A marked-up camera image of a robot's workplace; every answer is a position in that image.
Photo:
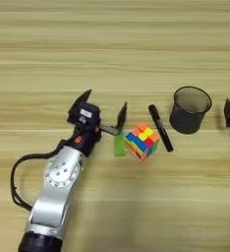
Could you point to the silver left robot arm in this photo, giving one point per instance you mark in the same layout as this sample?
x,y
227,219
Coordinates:
x,y
54,197

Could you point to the multicoloured puzzle cube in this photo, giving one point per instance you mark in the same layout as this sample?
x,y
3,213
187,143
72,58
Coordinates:
x,y
142,142

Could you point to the left gripper's small black box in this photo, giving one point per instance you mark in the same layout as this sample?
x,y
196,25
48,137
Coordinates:
x,y
86,114

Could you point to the black marker pen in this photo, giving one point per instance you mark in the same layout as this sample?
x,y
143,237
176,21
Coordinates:
x,y
161,129

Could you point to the black mesh pen cup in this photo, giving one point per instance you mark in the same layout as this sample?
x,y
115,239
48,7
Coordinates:
x,y
189,111

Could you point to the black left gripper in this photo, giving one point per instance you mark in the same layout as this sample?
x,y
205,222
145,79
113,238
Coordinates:
x,y
86,141

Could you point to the green eraser block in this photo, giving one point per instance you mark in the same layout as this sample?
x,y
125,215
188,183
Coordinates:
x,y
119,146

